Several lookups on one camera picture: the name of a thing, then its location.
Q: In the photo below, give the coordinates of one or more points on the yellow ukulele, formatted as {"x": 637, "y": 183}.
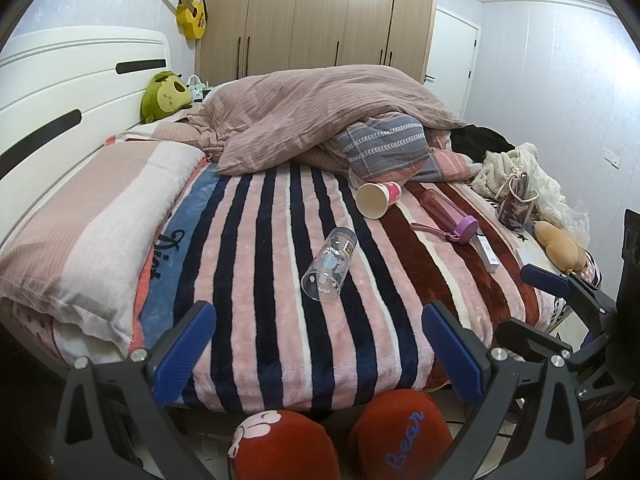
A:
{"x": 189, "y": 12}

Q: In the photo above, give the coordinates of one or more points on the white pink paper cup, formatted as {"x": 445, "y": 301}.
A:
{"x": 378, "y": 199}

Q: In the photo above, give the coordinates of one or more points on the white door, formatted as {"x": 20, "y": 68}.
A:
{"x": 452, "y": 60}

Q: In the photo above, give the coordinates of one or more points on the small white green object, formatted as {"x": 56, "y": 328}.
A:
{"x": 196, "y": 86}

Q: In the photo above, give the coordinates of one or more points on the red slipper with blue lettering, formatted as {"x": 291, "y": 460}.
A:
{"x": 400, "y": 435}

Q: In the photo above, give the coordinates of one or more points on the dark patterned mug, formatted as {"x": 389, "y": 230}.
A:
{"x": 515, "y": 207}

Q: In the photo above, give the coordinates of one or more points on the clear plastic bag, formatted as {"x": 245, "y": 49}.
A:
{"x": 567, "y": 215}

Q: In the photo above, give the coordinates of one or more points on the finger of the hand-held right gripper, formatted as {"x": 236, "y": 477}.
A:
{"x": 525, "y": 337}
{"x": 545, "y": 280}

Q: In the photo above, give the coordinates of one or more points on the pink bottle with purple lid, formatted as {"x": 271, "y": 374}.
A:
{"x": 450, "y": 216}

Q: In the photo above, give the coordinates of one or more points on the cream knitted cloth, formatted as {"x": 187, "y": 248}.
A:
{"x": 500, "y": 167}

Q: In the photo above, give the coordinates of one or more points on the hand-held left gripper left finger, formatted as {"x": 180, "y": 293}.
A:
{"x": 184, "y": 347}

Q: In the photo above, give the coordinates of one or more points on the red patterned cloth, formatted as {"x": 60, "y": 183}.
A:
{"x": 607, "y": 435}

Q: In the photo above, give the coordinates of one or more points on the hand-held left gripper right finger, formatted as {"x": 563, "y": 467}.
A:
{"x": 452, "y": 350}

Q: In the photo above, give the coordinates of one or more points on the pink patterned cloth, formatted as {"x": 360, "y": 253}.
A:
{"x": 450, "y": 162}

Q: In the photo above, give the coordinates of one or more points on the tan plush toy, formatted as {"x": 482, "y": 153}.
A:
{"x": 559, "y": 250}

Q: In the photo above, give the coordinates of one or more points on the grey blue patterned pillow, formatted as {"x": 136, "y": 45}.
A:
{"x": 385, "y": 145}

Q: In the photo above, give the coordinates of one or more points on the pink striped duvet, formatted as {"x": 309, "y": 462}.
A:
{"x": 320, "y": 115}

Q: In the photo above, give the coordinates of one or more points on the white bed headboard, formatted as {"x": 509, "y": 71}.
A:
{"x": 60, "y": 90}

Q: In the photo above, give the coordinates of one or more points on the red slipper with cartoon print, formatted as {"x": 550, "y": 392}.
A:
{"x": 280, "y": 447}

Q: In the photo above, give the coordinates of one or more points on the clear glass cup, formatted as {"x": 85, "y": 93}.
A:
{"x": 330, "y": 265}

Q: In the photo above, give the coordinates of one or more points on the black clothing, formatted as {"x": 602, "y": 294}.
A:
{"x": 482, "y": 140}

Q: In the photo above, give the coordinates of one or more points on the wooden wardrobe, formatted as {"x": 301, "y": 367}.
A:
{"x": 310, "y": 15}

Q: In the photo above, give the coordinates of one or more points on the wall socket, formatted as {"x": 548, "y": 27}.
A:
{"x": 612, "y": 157}

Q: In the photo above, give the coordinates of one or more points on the pink white pillow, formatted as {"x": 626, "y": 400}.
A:
{"x": 95, "y": 230}

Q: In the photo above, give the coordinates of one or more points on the striped fleece blanket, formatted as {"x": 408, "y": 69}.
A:
{"x": 280, "y": 310}

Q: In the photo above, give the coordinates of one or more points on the green plush toy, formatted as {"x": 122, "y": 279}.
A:
{"x": 162, "y": 95}

